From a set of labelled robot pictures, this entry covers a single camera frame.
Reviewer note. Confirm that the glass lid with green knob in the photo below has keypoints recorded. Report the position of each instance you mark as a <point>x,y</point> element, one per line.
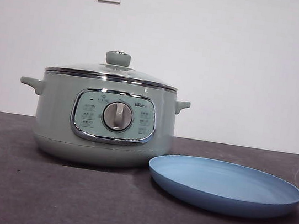
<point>117,58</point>

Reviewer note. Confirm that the blue round plate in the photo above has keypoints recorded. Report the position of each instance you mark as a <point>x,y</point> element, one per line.
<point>225,186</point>

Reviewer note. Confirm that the pale green electric steamer pot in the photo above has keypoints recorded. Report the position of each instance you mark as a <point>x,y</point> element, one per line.
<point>55,110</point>

